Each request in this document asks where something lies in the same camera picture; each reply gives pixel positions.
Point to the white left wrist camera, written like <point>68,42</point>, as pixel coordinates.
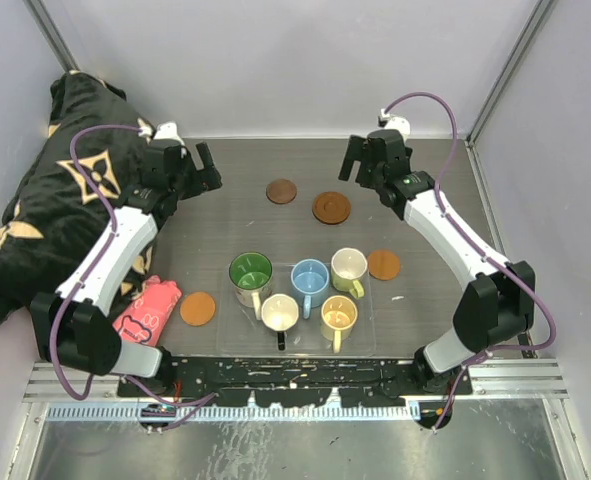
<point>164,131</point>

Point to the black floral plush blanket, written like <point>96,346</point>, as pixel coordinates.
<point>55,217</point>

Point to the brown ringed wooden coaster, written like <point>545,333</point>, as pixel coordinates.
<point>331,208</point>

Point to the clear plastic tray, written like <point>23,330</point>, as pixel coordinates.
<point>240,334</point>

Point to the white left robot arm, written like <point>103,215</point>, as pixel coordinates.
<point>71,325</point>

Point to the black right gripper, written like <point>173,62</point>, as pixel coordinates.
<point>357,152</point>

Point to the green interior mug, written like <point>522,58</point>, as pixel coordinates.
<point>251,274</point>

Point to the yellow mug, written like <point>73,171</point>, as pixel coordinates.
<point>338,316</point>

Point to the pink printed cloth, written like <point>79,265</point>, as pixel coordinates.
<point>144,319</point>

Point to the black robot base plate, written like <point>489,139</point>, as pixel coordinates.
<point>296,382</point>

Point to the blue mug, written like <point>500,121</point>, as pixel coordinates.
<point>310,279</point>

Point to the olive green white mug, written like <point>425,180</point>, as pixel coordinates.
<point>348,268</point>

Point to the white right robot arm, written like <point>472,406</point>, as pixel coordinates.
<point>494,307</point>

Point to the white mug black handle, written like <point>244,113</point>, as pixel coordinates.
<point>279,313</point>

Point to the orange coaster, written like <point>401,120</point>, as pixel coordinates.
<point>197,309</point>
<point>383,264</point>

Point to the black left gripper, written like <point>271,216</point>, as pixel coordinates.
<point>203,180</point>

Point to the dark brown coaster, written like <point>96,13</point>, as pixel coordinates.
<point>281,191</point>

